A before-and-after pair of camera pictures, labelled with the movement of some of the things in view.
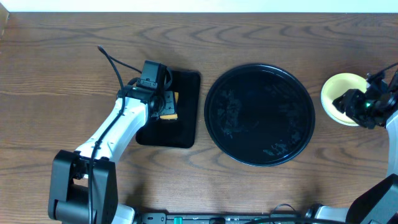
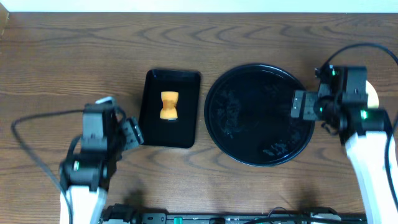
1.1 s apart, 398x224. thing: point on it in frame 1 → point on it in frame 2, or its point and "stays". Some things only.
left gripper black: x=170 y=104 → x=131 y=134
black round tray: x=259 y=114 stays
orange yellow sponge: x=168 y=109 stays
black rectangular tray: x=181 y=132 stays
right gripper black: x=347 y=101 → x=302 y=104
